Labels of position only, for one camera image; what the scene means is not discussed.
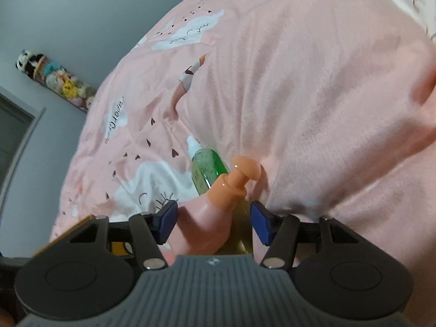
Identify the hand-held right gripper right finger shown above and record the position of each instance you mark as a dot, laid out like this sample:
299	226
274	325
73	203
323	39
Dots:
260	223

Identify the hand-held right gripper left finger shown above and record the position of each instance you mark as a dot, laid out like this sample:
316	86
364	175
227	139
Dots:
167	220

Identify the pink pump bottle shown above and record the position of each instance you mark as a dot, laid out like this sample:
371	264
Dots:
204	218

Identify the yellow tape measure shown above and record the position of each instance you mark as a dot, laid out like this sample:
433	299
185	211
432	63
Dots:
120	248

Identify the yellow translucent bottle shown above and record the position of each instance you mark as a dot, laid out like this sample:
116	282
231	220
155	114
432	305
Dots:
240	231

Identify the green gel bottle white cap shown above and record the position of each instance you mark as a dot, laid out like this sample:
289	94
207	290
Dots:
207	170

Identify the pink printed bedsheet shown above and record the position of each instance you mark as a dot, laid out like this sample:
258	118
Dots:
136	126

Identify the brown board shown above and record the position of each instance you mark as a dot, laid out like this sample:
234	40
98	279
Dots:
59	233

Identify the pink plush blanket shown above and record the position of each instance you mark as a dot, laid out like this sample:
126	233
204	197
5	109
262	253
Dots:
323	109

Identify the hanging plush toy organizer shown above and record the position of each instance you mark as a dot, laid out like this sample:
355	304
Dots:
56	80

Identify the cream printed cloth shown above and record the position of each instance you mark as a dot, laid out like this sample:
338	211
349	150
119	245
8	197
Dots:
414	0

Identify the white door frame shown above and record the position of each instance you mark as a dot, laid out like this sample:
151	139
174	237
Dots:
32	133

